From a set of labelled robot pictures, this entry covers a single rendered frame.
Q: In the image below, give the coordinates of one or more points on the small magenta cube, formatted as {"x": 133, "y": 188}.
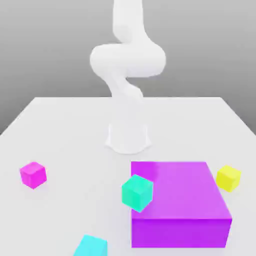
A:
{"x": 33, "y": 175}

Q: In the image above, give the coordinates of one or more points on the small teal cube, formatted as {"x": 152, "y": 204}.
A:
{"x": 137, "y": 193}

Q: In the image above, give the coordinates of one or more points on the small cyan cube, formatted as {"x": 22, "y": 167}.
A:
{"x": 91, "y": 246}

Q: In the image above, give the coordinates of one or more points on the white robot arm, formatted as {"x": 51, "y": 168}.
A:
{"x": 128, "y": 60}

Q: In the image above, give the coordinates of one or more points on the large purple box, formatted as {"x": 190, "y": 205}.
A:
{"x": 186, "y": 200}

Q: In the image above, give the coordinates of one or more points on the small yellow cube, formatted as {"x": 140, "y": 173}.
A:
{"x": 228, "y": 178}

